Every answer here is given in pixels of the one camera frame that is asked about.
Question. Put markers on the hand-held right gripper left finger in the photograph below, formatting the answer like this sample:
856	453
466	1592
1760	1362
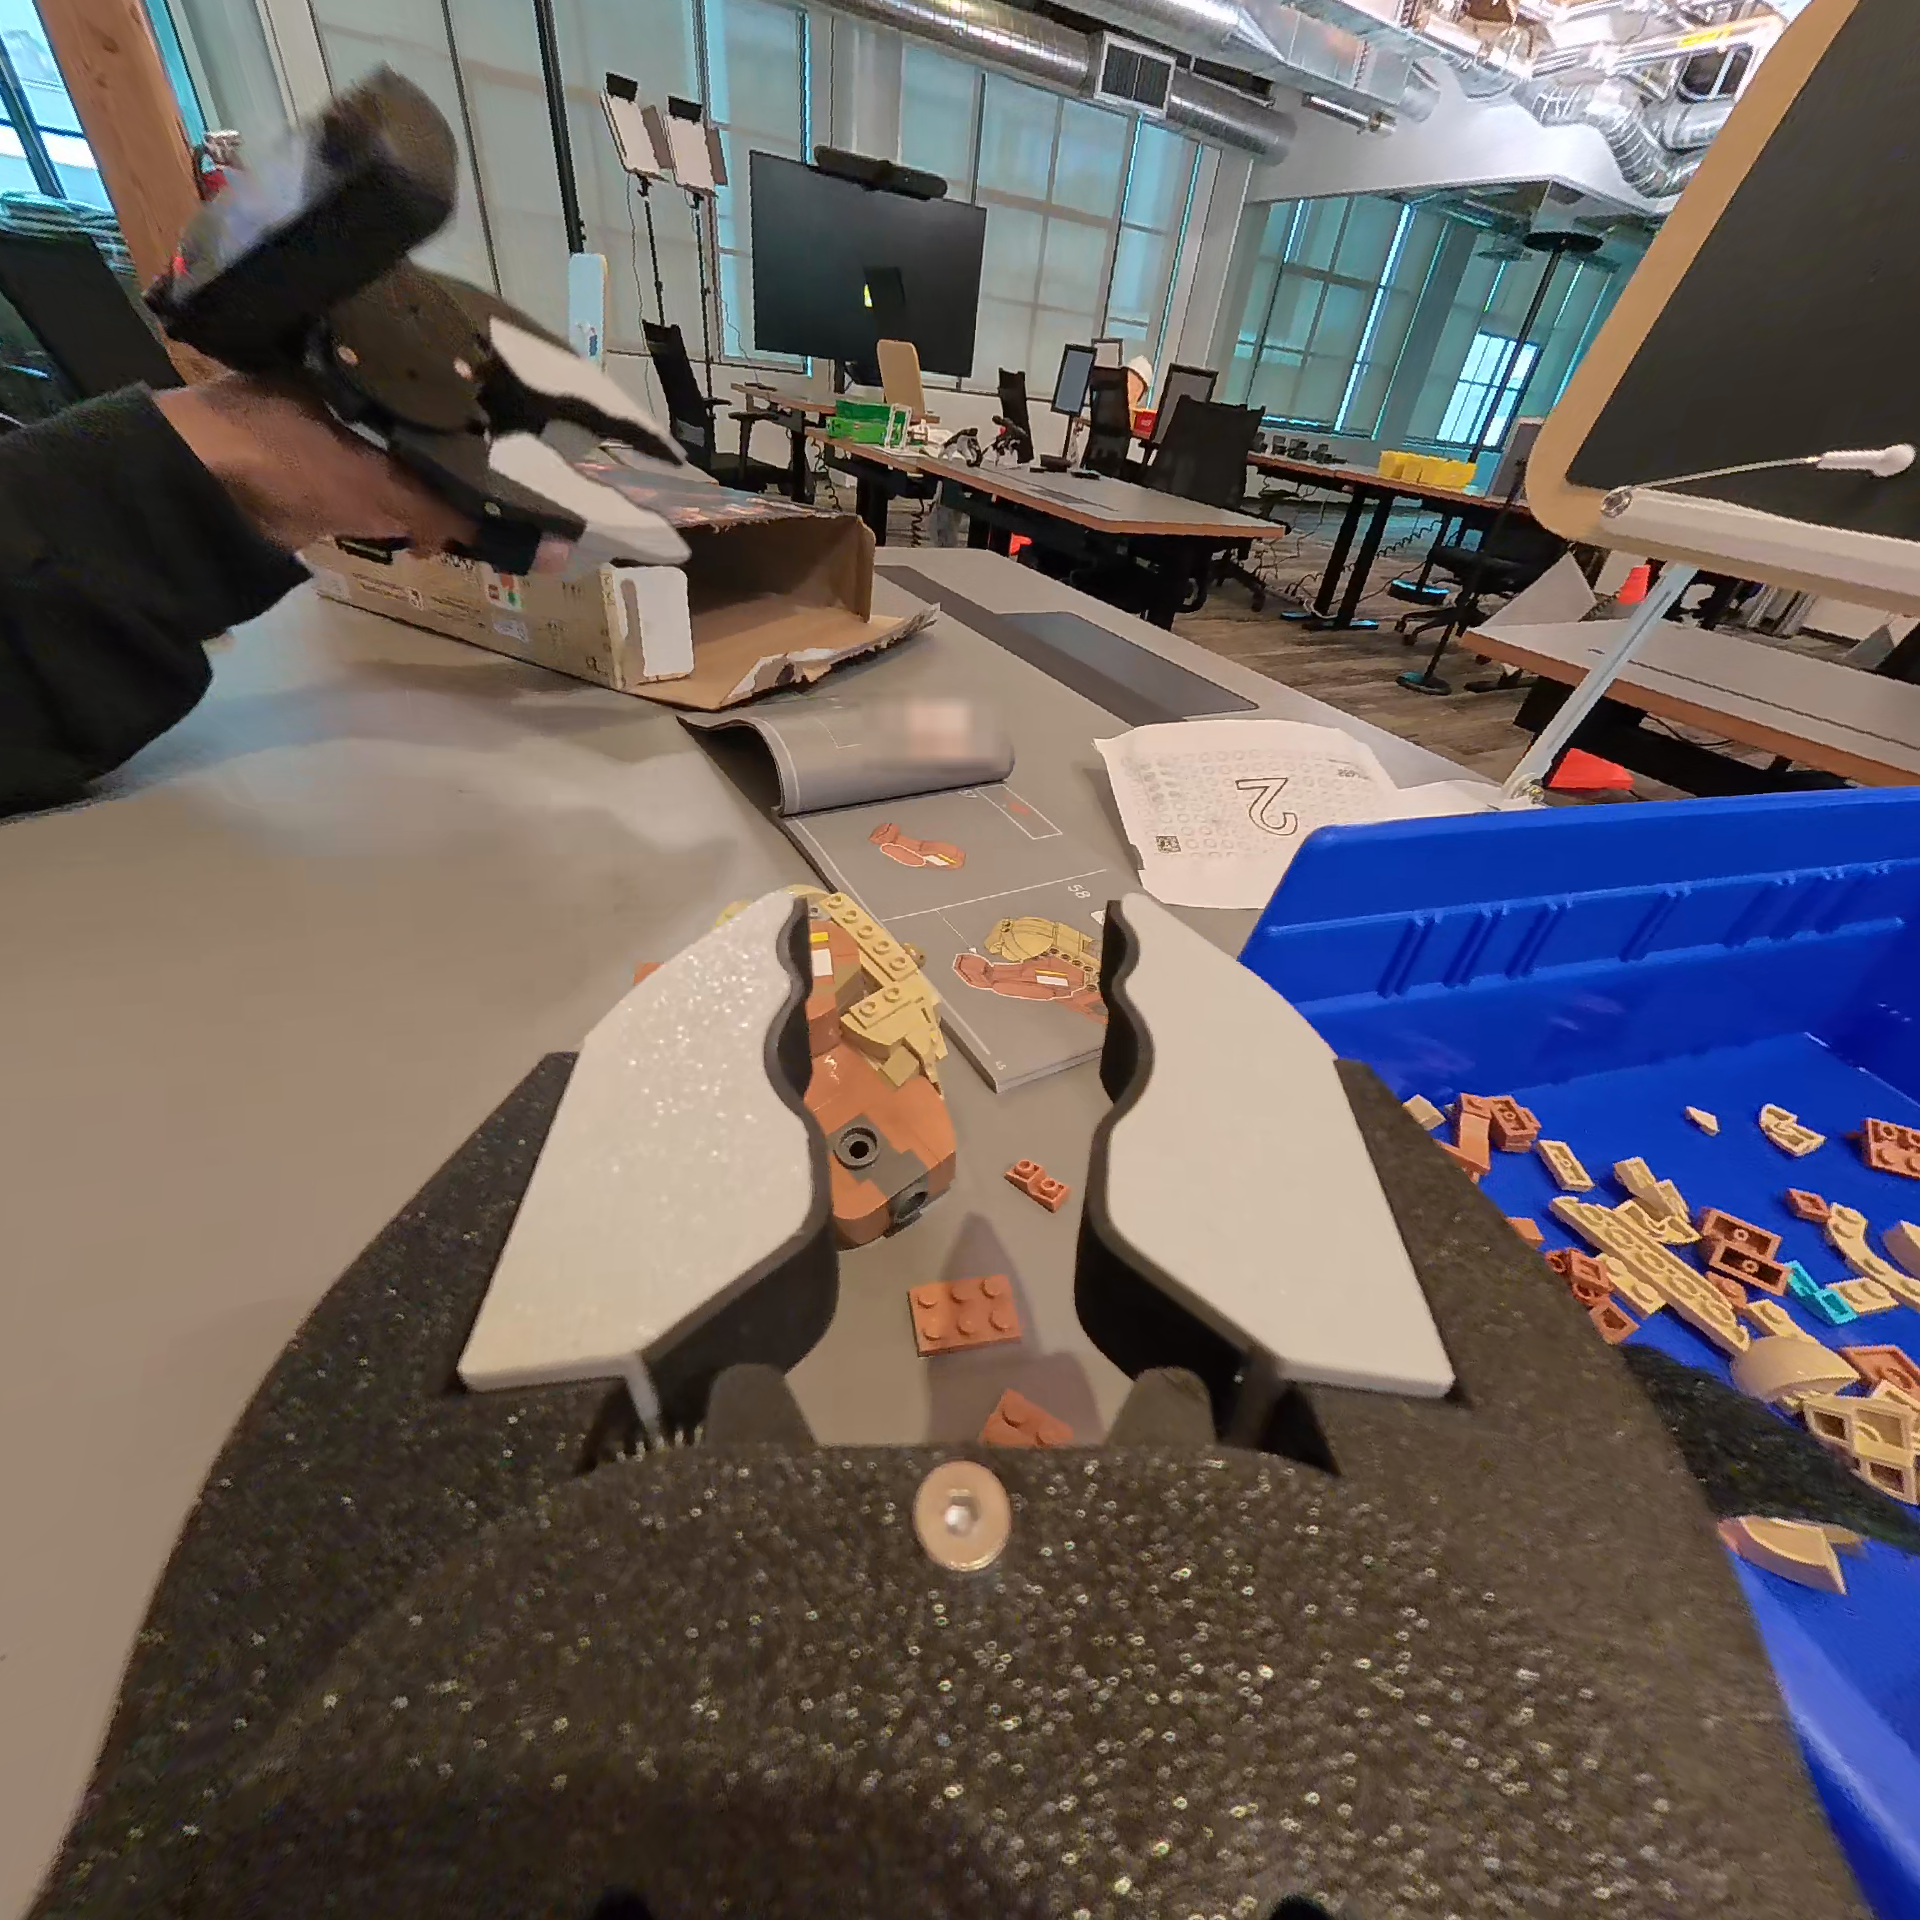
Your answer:
646	1185

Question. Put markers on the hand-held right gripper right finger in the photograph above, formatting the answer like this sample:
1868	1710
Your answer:
1276	1202

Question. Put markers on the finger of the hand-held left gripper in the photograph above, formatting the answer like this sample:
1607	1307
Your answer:
586	495
564	390

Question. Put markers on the tan and brown brick model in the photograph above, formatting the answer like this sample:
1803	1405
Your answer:
886	1124

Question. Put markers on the person's left forearm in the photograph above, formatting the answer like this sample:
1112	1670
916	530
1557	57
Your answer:
106	601

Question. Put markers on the grey desk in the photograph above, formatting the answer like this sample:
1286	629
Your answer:
301	976

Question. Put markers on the person's left hand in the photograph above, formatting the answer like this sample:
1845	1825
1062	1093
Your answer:
301	464

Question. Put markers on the black office chair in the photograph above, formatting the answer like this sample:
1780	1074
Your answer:
75	317
1208	450
684	390

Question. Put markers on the brown cardboard box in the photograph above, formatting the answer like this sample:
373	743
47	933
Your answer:
751	616

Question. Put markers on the small reddish brown plate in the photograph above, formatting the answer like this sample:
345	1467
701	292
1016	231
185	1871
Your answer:
1038	1185

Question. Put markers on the wooden pillar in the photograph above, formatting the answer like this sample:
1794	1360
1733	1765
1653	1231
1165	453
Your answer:
121	121

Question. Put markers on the studio light panel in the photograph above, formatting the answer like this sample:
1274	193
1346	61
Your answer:
635	129
695	143

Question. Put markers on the green box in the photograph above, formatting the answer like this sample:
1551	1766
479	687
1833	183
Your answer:
872	419

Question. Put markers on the black monitor screen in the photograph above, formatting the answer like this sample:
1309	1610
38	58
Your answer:
854	254

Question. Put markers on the reddish brown flat plate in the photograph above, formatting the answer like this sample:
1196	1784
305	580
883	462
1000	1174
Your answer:
969	1312

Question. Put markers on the reddish brown square brick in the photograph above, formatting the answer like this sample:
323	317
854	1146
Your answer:
1029	1421

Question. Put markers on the paper sheet marked 2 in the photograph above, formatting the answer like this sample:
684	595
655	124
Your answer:
1202	840

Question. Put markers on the blue plastic bin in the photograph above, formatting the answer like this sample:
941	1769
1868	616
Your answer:
1577	959

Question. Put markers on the pile of loose bricks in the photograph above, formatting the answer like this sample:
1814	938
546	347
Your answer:
1665	1260

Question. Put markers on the grey instruction booklet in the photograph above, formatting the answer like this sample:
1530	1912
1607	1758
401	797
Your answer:
932	854

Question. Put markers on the orange cone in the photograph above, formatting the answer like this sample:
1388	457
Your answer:
1579	772

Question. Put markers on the grey table with wooden edge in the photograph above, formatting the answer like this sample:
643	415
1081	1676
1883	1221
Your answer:
1726	690

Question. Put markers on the yellow plastic bins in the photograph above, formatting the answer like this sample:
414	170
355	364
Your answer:
1426	469

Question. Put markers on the black floor lamp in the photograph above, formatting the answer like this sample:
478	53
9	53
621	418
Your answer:
1560	239

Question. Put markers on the black board with wooden rim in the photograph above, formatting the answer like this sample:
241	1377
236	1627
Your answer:
1771	299

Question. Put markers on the silver air duct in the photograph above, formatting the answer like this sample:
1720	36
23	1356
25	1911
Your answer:
1050	46
1650	89

